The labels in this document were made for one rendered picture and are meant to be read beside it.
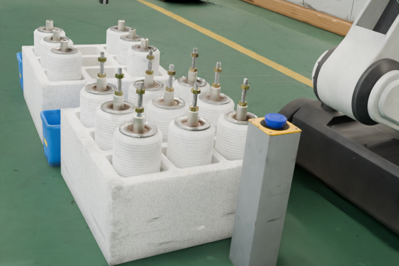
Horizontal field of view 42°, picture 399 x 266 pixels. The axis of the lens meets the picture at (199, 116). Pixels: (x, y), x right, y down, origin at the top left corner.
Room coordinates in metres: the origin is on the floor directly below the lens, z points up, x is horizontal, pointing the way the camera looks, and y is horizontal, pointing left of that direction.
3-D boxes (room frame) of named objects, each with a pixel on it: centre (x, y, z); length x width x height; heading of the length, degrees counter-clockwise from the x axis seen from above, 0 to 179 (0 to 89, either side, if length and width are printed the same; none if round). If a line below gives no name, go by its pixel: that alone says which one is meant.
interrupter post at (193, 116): (0.98, 0.01, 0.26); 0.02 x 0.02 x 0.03
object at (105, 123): (1.02, 0.17, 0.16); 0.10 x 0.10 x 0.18
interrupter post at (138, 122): (0.92, 0.12, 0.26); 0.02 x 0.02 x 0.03
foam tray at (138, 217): (1.08, 0.07, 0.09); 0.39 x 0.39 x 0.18; 30
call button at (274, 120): (0.87, -0.14, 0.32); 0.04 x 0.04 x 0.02
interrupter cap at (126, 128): (0.92, 0.12, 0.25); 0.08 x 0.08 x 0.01
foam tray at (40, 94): (1.56, 0.35, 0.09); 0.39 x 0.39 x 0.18; 27
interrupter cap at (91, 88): (1.13, 0.23, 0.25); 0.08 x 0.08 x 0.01
